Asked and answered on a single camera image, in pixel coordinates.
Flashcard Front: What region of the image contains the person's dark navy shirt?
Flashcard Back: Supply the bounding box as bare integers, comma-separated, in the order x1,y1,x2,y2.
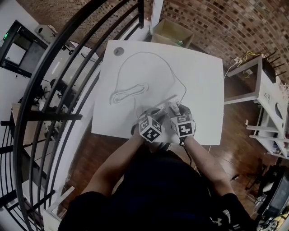
58,150,256,231

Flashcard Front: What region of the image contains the wooden desk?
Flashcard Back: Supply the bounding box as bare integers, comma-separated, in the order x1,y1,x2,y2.
10,102,58,146

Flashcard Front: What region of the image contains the standing monitor screen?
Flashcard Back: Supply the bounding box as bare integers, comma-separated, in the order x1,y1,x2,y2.
270,175,289,218

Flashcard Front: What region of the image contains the person's shoe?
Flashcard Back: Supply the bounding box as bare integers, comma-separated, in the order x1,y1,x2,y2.
149,141,172,152

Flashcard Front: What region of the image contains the small white side table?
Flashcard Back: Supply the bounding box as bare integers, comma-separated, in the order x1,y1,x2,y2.
225,55,289,158

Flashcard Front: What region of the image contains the black door frame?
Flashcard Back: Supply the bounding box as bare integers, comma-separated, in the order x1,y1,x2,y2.
0,19,49,79

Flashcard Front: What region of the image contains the pale pink flower bunch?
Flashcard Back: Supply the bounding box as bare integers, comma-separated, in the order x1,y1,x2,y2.
280,82,289,97

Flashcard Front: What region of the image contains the black metal railing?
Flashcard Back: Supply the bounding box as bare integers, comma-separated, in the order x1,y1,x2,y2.
0,0,145,231

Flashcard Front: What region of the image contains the white square table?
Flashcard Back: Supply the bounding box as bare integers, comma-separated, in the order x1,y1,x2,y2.
91,40,224,146

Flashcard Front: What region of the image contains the white metal shelf rack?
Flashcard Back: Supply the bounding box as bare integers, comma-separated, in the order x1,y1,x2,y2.
246,125,289,160

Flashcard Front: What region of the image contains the yellow-green twisted wire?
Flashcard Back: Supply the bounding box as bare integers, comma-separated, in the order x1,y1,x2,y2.
244,51,263,63

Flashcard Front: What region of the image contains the white power strip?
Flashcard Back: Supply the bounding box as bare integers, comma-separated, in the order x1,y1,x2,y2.
141,94,181,113

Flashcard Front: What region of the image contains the person's left forearm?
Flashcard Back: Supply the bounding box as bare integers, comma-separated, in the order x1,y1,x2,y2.
82,134,145,197

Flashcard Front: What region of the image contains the open cardboard box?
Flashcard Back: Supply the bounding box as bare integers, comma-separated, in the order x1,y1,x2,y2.
150,19,195,48

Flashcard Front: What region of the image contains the white vertical pipe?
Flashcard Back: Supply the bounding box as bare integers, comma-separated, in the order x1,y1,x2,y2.
150,0,164,30

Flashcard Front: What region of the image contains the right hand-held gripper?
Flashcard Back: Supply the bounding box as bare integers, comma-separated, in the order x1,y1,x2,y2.
167,102,196,139

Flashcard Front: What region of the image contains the black router with antennas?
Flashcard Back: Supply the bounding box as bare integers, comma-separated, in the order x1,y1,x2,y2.
261,51,285,84

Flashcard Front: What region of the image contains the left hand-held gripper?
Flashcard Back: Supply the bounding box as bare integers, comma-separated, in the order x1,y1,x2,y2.
135,106,167,144

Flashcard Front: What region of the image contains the person's right forearm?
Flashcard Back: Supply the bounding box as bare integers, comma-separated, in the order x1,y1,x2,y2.
183,136,233,197

